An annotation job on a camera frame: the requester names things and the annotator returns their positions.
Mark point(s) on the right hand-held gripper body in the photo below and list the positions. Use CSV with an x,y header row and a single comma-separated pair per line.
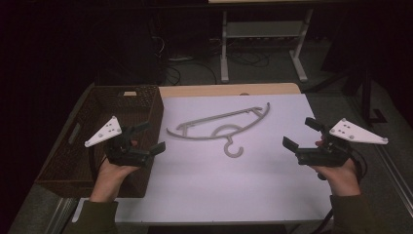
x,y
324,156

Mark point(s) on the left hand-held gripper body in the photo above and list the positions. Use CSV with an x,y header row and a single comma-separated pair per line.
x,y
126,157

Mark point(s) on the brown woven basket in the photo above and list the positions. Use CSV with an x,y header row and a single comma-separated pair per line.
x,y
84,169

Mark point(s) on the grey plastic clothes hanger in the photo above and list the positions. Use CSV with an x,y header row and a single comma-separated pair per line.
x,y
227,132

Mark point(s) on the person's left hand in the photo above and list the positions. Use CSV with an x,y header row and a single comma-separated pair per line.
x,y
110,180

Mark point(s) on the person's right hand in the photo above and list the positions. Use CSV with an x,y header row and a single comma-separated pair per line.
x,y
342,180

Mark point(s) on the black metal stand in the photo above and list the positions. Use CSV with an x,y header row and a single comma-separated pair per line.
x,y
367,94

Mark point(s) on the white table mat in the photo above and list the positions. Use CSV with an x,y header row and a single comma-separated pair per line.
x,y
207,185

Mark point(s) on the white power strip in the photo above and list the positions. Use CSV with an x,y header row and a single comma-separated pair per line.
x,y
180,59

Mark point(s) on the white metal desk frame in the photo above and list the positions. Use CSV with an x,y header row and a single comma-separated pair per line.
x,y
224,48

